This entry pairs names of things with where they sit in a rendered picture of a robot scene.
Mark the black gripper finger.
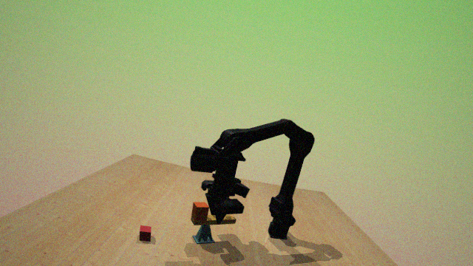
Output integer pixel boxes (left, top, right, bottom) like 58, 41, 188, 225
205, 193, 220, 215
214, 204, 226, 223

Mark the teal triangular wedge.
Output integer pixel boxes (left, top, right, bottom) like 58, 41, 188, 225
193, 225, 215, 245

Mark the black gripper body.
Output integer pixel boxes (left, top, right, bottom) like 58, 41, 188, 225
201, 172, 245, 214

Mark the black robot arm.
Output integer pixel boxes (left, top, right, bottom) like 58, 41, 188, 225
190, 118, 315, 239

